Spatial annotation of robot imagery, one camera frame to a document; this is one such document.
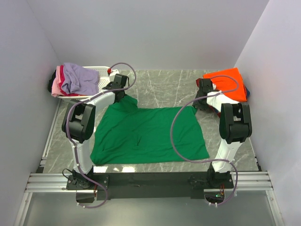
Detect green t shirt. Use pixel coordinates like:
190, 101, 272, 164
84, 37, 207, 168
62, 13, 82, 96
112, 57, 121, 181
90, 96, 209, 165

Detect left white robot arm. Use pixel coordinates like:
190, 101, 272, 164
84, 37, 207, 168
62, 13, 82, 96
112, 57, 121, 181
62, 73, 129, 189

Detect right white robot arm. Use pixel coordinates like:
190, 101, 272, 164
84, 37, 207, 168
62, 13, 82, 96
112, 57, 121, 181
192, 79, 252, 188

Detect white plastic laundry basket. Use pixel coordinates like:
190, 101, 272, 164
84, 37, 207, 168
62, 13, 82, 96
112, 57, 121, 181
57, 66, 110, 101

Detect orange folded t shirt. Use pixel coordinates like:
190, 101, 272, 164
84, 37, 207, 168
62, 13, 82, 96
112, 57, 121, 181
203, 68, 247, 102

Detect lilac t shirt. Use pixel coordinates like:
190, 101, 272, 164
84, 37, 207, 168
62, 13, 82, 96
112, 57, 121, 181
61, 63, 99, 96

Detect magenta t shirt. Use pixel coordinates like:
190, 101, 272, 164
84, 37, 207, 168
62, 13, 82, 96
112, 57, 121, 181
59, 63, 89, 96

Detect pink t shirt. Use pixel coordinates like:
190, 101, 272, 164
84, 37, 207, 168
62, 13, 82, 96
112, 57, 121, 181
51, 66, 63, 97

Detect black t shirt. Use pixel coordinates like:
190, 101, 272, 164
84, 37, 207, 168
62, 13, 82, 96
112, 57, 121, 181
48, 70, 56, 93

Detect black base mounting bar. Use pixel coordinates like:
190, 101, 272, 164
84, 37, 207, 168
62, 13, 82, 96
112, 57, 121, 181
66, 172, 234, 201

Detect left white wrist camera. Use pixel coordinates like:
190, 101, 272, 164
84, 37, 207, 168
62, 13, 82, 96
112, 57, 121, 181
107, 68, 119, 81

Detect aluminium rail frame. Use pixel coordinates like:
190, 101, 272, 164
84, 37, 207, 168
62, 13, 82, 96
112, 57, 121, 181
15, 102, 284, 226

